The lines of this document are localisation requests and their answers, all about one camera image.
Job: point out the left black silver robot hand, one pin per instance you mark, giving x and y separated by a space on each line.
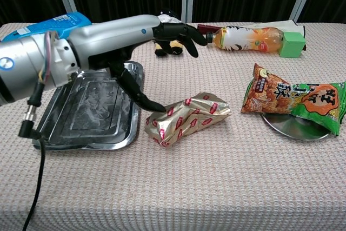
113 36

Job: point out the gold red wrapper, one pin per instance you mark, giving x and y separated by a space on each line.
186 117

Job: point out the green orange snack bag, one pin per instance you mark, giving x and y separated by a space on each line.
297 98

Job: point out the blue pump bottle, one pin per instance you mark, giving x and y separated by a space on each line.
48 26

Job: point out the rectangular metal tray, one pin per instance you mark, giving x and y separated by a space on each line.
89 112

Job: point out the orange drink bottle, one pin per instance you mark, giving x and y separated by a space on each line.
243 39

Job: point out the pink woven tablecloth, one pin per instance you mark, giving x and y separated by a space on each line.
189 182

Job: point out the green block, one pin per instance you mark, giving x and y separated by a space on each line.
292 45

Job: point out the round metal plate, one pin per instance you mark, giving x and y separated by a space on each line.
292 129

